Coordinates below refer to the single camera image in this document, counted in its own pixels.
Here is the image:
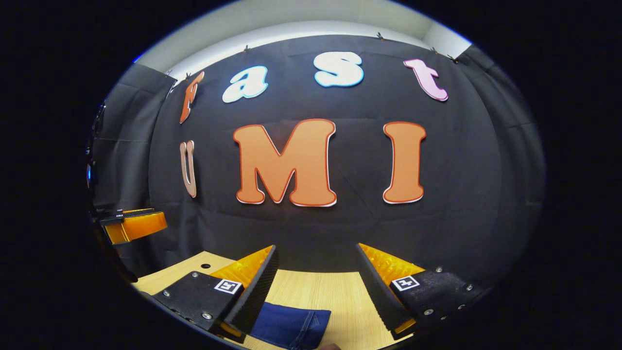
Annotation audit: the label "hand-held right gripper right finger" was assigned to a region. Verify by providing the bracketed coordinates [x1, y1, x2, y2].
[356, 243, 488, 341]

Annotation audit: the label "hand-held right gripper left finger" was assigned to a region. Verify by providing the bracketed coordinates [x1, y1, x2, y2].
[153, 245, 280, 344]

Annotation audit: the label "blue denim jeans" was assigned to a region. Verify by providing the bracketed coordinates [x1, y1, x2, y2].
[248, 301, 332, 350]

